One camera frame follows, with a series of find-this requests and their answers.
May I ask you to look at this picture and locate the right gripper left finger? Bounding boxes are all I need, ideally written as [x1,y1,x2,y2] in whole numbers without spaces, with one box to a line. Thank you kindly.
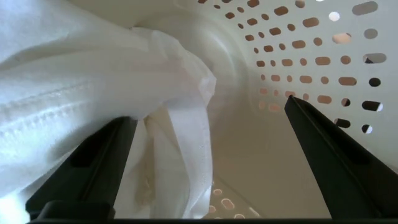
[25,116,137,219]

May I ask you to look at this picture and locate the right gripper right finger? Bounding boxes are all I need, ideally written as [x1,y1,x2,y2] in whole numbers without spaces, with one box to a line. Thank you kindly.
[284,95,398,218]

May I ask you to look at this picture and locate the white garment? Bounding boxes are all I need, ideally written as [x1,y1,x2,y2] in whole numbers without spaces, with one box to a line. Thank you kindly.
[0,0,218,219]

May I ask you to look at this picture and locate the white laundry basket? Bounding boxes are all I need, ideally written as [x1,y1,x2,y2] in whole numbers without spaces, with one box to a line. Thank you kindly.
[68,0,398,219]

